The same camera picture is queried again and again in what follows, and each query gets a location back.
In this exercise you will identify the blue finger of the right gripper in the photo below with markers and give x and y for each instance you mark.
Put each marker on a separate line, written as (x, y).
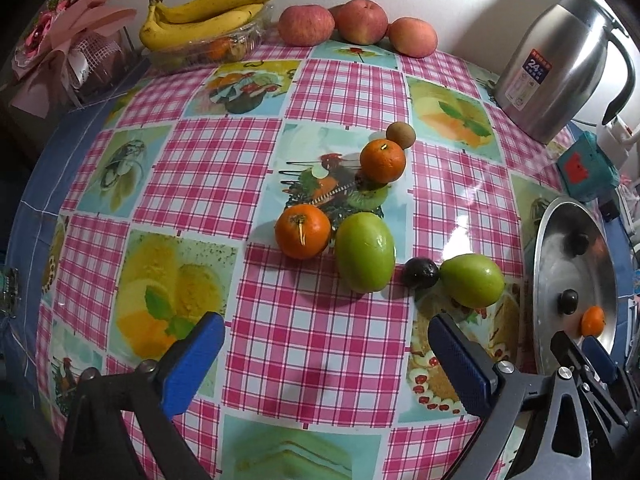
(600, 360)
(566, 352)

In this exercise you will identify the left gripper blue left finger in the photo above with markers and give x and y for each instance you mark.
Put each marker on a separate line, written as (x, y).
(184, 366)

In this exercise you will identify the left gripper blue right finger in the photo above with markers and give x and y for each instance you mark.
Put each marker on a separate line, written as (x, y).
(466, 364)

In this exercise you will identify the dark plum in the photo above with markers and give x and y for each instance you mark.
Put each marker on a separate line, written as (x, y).
(419, 273)
(577, 243)
(568, 301)

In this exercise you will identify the green fruit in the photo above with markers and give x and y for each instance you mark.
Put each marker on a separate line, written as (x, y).
(364, 253)
(473, 280)

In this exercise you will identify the orange mandarin with stem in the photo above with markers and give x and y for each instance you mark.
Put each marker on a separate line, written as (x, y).
(302, 231)

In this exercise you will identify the large steel bowl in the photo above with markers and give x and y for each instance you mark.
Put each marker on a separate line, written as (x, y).
(551, 270)

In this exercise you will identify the dark plum in bowl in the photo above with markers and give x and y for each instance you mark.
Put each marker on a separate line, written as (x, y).
(577, 243)

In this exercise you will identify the black power adapter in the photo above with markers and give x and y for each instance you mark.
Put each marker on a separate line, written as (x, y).
(609, 209)

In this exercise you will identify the teal toy box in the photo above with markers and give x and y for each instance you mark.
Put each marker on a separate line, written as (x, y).
(586, 171)

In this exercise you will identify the pink checked fruit tablecloth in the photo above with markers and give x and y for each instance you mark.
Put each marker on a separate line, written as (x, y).
(158, 203)

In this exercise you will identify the white lamp base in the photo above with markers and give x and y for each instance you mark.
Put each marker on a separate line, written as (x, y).
(616, 139)

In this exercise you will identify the brown kiwi fruit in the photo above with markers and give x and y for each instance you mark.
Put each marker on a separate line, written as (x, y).
(402, 134)

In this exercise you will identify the stainless steel thermos jug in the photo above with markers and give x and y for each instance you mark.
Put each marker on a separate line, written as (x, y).
(558, 65)

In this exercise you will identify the clear plastic fruit tray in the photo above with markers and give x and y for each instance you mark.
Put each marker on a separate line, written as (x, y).
(234, 46)

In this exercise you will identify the red apple right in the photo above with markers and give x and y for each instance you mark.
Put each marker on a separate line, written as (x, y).
(413, 37)

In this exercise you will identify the red apple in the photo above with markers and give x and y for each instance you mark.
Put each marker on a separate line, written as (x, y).
(413, 37)
(305, 26)
(360, 21)

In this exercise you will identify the pink flower bouquet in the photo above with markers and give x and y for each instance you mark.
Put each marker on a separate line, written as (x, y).
(39, 63)

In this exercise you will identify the yellow banana bunch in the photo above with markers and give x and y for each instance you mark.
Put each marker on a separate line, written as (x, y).
(167, 27)

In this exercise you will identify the red apple middle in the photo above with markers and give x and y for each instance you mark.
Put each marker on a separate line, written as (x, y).
(360, 21)

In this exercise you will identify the red apple left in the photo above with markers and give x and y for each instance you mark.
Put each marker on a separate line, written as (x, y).
(305, 26)

